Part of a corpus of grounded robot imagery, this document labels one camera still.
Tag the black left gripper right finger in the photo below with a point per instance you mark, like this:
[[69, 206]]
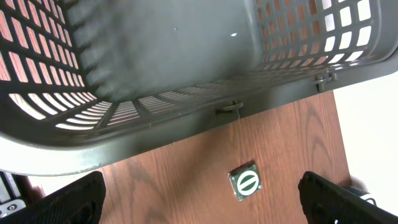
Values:
[[323, 201]]

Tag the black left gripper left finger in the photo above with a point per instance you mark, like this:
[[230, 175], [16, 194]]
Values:
[[79, 202]]

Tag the green round-logo box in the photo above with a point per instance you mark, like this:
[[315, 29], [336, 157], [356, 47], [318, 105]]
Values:
[[245, 180]]

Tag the grey plastic basket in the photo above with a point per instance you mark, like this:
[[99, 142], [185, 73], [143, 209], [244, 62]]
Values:
[[87, 83]]

